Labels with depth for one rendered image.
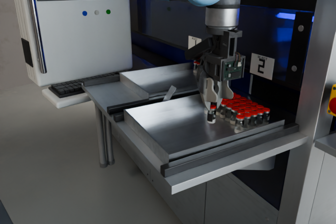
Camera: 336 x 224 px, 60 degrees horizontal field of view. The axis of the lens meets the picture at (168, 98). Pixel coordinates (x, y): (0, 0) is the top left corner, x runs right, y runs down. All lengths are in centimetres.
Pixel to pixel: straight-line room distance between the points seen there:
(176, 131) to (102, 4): 88
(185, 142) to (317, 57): 37
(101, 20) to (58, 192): 114
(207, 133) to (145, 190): 125
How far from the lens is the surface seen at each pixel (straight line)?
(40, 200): 204
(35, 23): 131
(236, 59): 69
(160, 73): 123
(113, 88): 109
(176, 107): 89
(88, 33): 146
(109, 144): 182
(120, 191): 198
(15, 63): 412
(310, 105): 80
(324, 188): 100
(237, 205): 115
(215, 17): 67
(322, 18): 76
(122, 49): 155
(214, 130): 78
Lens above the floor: 124
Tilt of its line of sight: 22 degrees down
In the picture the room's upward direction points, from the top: straight up
